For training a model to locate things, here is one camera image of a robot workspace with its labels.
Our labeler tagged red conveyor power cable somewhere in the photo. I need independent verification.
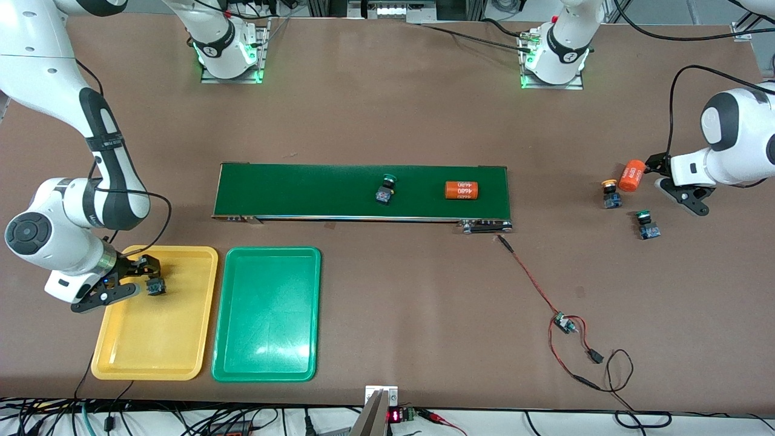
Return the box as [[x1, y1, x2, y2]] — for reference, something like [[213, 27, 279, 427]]
[[496, 235, 562, 319]]

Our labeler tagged yellow plastic tray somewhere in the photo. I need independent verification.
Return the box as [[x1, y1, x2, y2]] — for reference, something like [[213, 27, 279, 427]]
[[91, 245, 219, 382]]

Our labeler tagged aluminium frame rack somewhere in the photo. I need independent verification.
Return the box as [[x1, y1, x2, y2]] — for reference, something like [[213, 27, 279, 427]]
[[306, 0, 491, 25]]

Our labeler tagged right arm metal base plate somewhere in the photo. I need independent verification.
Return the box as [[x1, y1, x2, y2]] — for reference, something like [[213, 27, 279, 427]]
[[201, 17, 268, 84]]

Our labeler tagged black cable tangle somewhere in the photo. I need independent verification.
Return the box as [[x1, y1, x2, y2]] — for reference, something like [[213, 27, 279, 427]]
[[0, 397, 364, 436]]

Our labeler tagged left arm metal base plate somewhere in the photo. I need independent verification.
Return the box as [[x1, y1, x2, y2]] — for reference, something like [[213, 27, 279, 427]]
[[521, 30, 585, 90]]

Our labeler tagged green plastic tray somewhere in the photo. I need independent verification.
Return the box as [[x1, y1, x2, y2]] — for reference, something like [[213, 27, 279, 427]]
[[211, 246, 322, 383]]

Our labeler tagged green conveyor belt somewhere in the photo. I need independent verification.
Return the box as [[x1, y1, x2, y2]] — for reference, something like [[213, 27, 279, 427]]
[[212, 162, 514, 235]]

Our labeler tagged long red wire pair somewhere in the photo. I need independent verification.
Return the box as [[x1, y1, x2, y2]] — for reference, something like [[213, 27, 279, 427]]
[[548, 318, 603, 391]]

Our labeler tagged teal cable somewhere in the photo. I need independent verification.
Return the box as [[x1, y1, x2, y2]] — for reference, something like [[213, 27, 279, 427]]
[[77, 401, 97, 436]]

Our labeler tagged green-capped push button switch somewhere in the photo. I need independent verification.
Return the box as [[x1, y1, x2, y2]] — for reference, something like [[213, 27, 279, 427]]
[[635, 210, 662, 240], [374, 173, 398, 205]]

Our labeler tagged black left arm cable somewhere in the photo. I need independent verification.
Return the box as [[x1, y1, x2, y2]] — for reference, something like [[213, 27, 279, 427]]
[[612, 0, 775, 161]]

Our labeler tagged silver camera mount bracket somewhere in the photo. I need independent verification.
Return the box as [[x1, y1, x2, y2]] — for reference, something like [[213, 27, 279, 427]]
[[350, 385, 400, 436]]

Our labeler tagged short red wire pair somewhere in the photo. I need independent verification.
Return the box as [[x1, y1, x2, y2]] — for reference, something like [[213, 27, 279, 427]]
[[569, 315, 597, 355]]

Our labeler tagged orange cylinder marked 4680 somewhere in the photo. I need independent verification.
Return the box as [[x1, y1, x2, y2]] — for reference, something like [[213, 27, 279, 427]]
[[618, 159, 646, 192], [445, 180, 480, 200]]

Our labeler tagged red clip lead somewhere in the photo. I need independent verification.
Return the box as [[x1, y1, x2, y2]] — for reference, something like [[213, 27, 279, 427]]
[[418, 409, 468, 436]]

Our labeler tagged black cable across table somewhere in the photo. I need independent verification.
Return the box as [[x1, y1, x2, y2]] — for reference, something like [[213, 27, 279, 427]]
[[418, 18, 536, 54]]

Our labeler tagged thin black looped cable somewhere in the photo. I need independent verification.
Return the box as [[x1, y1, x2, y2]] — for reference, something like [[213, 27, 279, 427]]
[[602, 348, 673, 429]]

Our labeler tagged thin black cable with plug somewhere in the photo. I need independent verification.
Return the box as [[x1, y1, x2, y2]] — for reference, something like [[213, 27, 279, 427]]
[[104, 380, 135, 432]]

